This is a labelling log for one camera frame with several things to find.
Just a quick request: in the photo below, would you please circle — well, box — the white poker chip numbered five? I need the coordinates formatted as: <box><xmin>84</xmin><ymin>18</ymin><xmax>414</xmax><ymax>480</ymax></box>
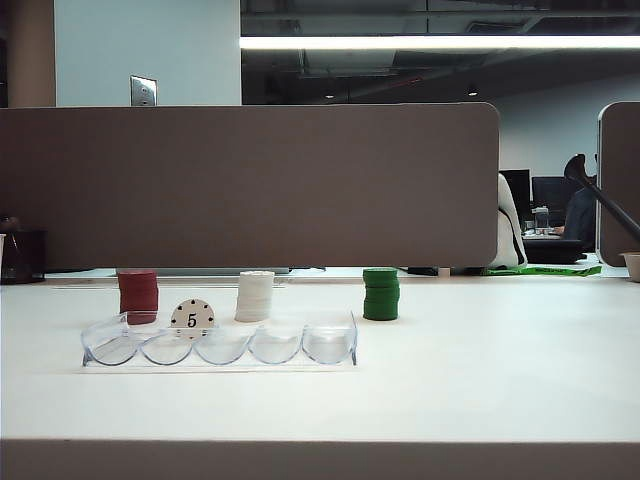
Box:
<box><xmin>170</xmin><ymin>298</ymin><xmax>217</xmax><ymax>342</ymax></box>

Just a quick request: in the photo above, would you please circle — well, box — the green poker chip stack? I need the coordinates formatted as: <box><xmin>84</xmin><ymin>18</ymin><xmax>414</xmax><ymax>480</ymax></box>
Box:
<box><xmin>362</xmin><ymin>267</ymin><xmax>401</xmax><ymax>321</ymax></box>

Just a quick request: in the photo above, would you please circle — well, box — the white poker chip stack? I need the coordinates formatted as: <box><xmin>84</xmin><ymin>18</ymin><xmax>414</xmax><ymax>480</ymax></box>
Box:
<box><xmin>234</xmin><ymin>270</ymin><xmax>276</xmax><ymax>322</ymax></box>

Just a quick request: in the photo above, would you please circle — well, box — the clear plastic chip tray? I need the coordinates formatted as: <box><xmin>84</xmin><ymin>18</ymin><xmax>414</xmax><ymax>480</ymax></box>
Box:
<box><xmin>81</xmin><ymin>310</ymin><xmax>359</xmax><ymax>369</ymax></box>

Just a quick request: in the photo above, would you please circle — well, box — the red poker chip stack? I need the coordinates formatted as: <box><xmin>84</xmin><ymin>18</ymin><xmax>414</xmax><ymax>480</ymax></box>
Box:
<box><xmin>118</xmin><ymin>268</ymin><xmax>160</xmax><ymax>326</ymax></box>

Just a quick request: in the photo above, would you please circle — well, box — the wide brown desk partition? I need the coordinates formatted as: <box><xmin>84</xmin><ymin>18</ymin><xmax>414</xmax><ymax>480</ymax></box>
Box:
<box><xmin>0</xmin><ymin>102</ymin><xmax>501</xmax><ymax>271</ymax></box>

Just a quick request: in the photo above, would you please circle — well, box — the grey flat board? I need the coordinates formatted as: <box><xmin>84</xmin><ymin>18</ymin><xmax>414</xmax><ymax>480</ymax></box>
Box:
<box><xmin>115</xmin><ymin>266</ymin><xmax>292</xmax><ymax>277</ymax></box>

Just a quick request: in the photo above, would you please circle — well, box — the white curved chair back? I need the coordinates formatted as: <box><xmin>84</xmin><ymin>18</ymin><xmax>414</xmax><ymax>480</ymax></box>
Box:
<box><xmin>492</xmin><ymin>172</ymin><xmax>529</xmax><ymax>269</ymax></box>

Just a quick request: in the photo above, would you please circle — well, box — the black computer monitor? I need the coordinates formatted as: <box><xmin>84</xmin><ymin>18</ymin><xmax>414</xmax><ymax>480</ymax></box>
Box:
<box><xmin>499</xmin><ymin>168</ymin><xmax>532</xmax><ymax>221</ymax></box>
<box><xmin>531</xmin><ymin>175</ymin><xmax>576</xmax><ymax>226</ymax></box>

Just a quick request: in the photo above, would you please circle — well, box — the long ceiling light strip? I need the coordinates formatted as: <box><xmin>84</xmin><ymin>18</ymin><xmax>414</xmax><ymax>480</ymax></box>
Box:
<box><xmin>239</xmin><ymin>34</ymin><xmax>640</xmax><ymax>50</ymax></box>

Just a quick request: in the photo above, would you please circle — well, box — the green tape strip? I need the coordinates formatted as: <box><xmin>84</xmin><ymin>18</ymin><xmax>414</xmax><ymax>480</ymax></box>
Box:
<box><xmin>482</xmin><ymin>264</ymin><xmax>604</xmax><ymax>277</ymax></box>

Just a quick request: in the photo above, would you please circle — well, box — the seated person in blue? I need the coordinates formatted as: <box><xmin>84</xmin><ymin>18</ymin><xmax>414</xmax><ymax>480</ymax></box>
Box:
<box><xmin>562</xmin><ymin>187</ymin><xmax>599</xmax><ymax>251</ymax></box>

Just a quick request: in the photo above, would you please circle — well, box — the black slanted pole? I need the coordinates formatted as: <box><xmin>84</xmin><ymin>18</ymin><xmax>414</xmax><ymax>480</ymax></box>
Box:
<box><xmin>564</xmin><ymin>153</ymin><xmax>640</xmax><ymax>232</ymax></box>

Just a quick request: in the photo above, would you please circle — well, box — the beige paper bowl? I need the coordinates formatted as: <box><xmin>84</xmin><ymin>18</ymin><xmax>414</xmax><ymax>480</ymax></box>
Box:
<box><xmin>618</xmin><ymin>251</ymin><xmax>640</xmax><ymax>284</ymax></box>

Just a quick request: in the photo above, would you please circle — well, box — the narrow brown desk partition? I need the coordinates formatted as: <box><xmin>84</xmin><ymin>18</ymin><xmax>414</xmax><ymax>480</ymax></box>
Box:
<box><xmin>597</xmin><ymin>101</ymin><xmax>640</xmax><ymax>268</ymax></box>

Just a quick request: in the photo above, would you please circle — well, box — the metal wall switch plate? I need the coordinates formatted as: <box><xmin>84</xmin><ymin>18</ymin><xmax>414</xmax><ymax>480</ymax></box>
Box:
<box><xmin>129</xmin><ymin>74</ymin><xmax>159</xmax><ymax>107</ymax></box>

